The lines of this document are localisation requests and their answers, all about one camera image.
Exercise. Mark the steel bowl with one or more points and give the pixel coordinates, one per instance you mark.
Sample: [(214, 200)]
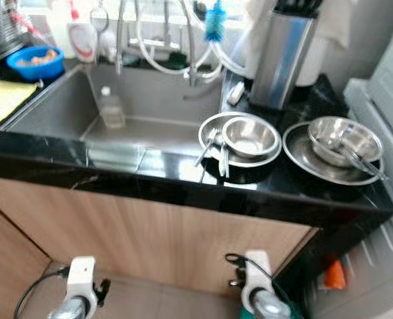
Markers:
[(342, 133), (249, 136)]

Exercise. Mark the steel spring kitchen faucet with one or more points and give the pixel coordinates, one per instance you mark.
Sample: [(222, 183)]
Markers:
[(121, 36)]

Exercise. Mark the wooden cabinet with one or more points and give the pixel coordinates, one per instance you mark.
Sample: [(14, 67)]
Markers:
[(143, 232)]

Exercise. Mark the clear plastic bottle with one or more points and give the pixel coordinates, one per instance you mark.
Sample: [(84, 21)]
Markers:
[(111, 113)]

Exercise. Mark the stainless steel sink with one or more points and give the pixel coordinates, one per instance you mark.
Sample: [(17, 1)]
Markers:
[(157, 100)]

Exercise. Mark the yellow cloth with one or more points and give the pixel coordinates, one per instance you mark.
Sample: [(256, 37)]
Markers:
[(0, 103)]

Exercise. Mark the orange object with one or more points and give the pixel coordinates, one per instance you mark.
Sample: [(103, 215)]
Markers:
[(334, 274)]

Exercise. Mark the blue plastic bowl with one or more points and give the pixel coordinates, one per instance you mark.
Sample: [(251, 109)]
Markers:
[(24, 70)]

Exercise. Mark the small white clip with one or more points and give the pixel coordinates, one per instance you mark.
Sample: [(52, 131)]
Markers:
[(235, 93)]

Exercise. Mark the dark green sponge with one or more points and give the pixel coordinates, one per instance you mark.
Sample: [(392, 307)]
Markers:
[(176, 60)]

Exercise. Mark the white soap bottle red cap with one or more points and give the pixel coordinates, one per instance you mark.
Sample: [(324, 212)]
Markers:
[(82, 40)]

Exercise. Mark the white spray bottle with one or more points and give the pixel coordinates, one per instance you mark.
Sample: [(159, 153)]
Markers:
[(58, 33)]

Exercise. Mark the blue bottle brush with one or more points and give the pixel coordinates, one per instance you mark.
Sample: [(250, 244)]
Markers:
[(215, 23)]

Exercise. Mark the steel knife block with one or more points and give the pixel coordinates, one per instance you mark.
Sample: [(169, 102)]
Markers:
[(283, 60)]

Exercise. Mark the white appliance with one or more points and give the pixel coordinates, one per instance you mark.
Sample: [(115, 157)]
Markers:
[(382, 113)]

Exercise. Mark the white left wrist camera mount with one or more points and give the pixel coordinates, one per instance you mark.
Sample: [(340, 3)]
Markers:
[(81, 276)]

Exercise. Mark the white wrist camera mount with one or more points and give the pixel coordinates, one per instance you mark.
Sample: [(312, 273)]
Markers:
[(257, 276), (81, 276)]

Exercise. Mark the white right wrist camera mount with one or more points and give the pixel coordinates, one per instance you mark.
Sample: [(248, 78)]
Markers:
[(257, 276)]

